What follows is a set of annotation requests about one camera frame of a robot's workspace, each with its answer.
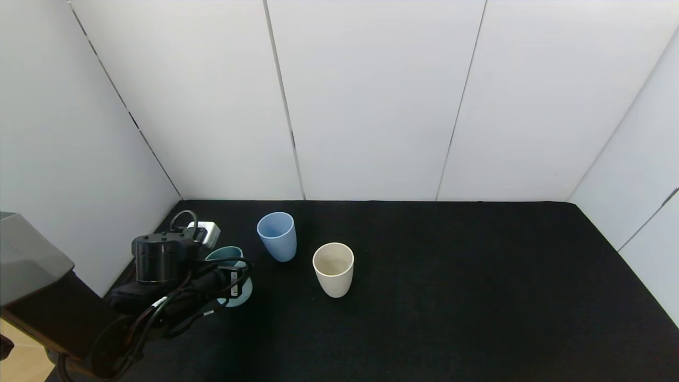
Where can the black table cloth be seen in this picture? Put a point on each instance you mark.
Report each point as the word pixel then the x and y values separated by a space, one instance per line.
pixel 451 297

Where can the teal plastic cup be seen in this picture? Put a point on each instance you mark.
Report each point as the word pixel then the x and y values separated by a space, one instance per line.
pixel 225 254

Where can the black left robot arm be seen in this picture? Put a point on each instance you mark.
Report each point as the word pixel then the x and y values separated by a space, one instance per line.
pixel 63 318

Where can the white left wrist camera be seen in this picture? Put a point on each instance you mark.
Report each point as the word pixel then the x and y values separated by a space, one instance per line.
pixel 206 233

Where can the light blue plastic cup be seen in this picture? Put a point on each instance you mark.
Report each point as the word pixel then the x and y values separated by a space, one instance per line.
pixel 278 244

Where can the cream plastic cup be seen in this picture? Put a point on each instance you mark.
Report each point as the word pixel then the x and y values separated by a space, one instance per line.
pixel 334 278

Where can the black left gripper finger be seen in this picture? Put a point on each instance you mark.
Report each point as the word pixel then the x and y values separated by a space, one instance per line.
pixel 241 281

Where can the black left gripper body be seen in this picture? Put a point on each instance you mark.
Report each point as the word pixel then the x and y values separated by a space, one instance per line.
pixel 234 280

